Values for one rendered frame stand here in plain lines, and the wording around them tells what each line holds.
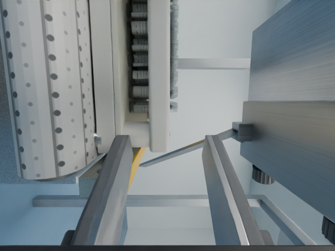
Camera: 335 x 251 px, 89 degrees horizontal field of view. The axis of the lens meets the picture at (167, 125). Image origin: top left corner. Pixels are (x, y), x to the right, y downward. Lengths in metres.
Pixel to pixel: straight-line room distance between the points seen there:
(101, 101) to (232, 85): 3.58
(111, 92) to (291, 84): 0.50
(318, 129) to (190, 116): 3.40
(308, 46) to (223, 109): 3.20
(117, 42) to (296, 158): 0.22
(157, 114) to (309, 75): 0.44
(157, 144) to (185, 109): 3.37
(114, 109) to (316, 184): 0.20
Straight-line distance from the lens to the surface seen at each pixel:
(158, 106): 0.16
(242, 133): 0.31
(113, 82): 0.17
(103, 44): 0.18
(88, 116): 0.17
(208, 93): 3.57
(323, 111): 0.21
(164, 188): 4.22
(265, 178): 0.31
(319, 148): 0.21
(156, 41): 0.17
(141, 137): 0.17
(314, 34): 0.56
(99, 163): 0.17
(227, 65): 1.23
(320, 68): 0.52
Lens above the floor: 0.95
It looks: level
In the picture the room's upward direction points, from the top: 90 degrees clockwise
